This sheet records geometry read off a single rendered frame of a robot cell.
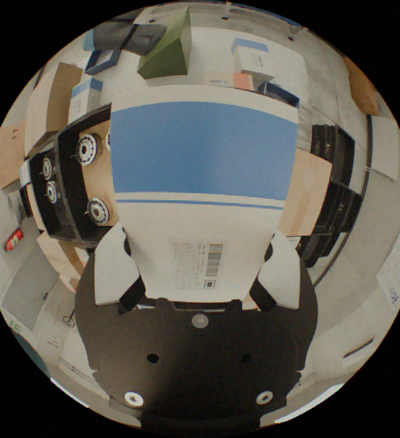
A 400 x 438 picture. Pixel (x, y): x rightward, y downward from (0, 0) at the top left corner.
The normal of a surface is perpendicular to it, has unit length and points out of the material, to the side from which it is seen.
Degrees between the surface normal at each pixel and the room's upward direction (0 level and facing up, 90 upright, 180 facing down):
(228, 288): 0
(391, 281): 90
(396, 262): 90
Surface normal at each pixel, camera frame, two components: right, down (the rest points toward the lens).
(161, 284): 0.00, 0.49
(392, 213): -1.00, -0.04
